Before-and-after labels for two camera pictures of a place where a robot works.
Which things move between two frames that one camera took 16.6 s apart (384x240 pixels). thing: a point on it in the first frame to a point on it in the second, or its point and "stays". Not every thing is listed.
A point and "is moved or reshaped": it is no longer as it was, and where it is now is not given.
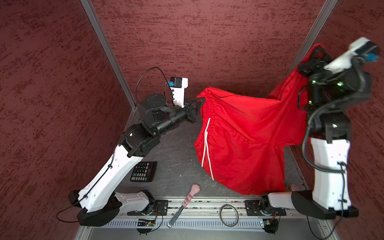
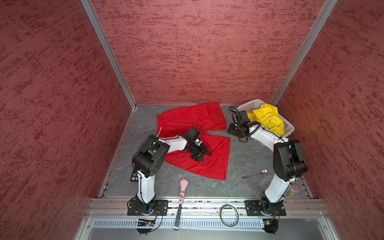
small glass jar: [293, 187] stays
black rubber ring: [221, 217] stays
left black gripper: [191, 110] to [203, 151]
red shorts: [241, 140] is moved or reshaped
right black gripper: [312, 63] to [230, 130]
